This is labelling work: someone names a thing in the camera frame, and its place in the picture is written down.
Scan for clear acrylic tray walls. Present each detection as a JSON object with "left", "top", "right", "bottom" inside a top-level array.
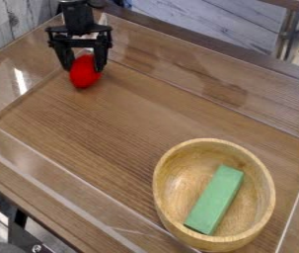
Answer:
[{"left": 0, "top": 12, "right": 299, "bottom": 253}]

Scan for black table leg bracket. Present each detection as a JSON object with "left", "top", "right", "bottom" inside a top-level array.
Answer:
[{"left": 8, "top": 210, "right": 54, "bottom": 253}]

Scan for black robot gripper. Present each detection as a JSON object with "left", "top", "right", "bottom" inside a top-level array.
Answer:
[{"left": 46, "top": 0, "right": 113, "bottom": 72}]

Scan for metal stand in background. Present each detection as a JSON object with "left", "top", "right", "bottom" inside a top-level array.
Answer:
[{"left": 260, "top": 0, "right": 299, "bottom": 62}]

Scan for clear acrylic corner bracket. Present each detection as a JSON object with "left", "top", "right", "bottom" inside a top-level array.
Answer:
[{"left": 98, "top": 13, "right": 109, "bottom": 26}]

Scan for green rectangular block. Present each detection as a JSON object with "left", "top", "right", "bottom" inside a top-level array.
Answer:
[{"left": 183, "top": 165, "right": 245, "bottom": 235}]

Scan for red plush fruit green stem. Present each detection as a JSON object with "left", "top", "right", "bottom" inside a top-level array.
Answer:
[{"left": 69, "top": 54, "right": 102, "bottom": 89}]

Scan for wooden bowl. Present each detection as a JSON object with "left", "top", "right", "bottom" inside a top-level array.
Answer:
[{"left": 153, "top": 138, "right": 276, "bottom": 252}]

